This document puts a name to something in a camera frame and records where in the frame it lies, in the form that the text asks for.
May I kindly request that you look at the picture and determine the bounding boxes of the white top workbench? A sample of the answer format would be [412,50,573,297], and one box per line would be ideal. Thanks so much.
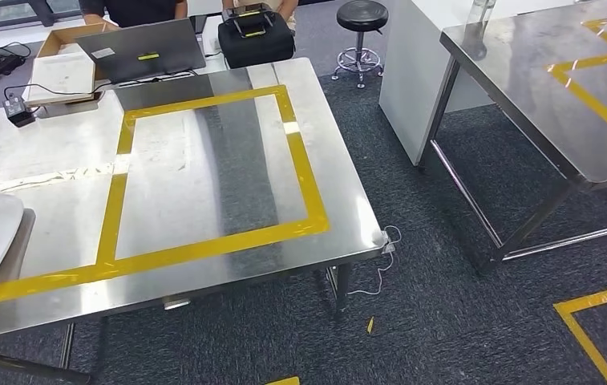
[0,57,391,385]

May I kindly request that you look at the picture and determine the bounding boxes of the yellow tape on workbench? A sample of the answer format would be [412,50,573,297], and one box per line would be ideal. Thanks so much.
[0,84,331,311]

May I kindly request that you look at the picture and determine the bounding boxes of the black carry bag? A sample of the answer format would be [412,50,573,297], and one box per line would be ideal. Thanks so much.
[217,2,297,70]

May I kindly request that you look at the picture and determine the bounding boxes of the white cabinet panel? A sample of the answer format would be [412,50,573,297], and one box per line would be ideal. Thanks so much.
[378,0,583,167]

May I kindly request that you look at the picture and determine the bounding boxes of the small silver box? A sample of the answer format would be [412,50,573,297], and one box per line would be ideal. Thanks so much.
[162,296,193,313]

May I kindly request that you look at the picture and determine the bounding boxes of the black round stool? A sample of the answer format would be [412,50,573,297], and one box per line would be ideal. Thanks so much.
[330,0,391,90]

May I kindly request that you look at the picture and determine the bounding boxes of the grey open laptop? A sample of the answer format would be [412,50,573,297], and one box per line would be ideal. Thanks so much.
[75,18,208,85]

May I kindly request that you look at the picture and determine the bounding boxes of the clear tape strip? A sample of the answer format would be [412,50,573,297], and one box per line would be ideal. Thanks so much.
[0,160,132,193]

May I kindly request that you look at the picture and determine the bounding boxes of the steel top table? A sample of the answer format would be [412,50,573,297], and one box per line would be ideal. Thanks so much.
[419,0,607,275]

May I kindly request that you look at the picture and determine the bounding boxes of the white flat box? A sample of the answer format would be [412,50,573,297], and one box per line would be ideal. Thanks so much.
[26,51,98,106]

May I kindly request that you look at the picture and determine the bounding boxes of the brown cardboard box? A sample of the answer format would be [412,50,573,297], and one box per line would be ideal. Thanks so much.
[36,22,122,81]

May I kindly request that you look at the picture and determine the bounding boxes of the black power adapter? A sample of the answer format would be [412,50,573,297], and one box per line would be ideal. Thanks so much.
[2,94,36,128]

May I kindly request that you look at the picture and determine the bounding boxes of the yellow tape on steel table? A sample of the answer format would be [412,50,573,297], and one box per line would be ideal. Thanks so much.
[545,13,607,148]

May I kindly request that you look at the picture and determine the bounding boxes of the chrome stanchion post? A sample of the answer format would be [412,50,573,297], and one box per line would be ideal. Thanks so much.
[464,0,497,26]

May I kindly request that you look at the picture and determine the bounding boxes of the black adapter cable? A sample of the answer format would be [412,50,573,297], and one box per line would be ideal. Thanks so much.
[3,69,198,103]

